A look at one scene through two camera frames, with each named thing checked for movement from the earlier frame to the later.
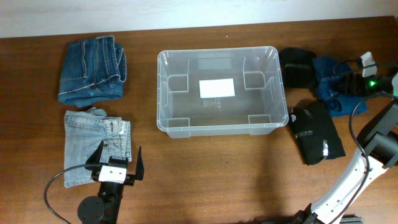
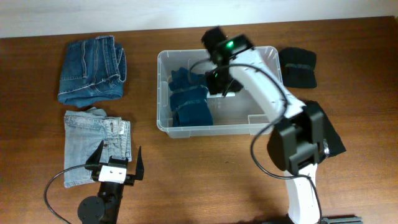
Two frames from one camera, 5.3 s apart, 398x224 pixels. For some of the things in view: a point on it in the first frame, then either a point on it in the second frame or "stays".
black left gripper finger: (92, 163) stays
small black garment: (298, 68) stays
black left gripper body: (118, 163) stays
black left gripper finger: (140, 171) stays
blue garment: (327, 68) → (189, 99)
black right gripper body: (368, 85) → (221, 81)
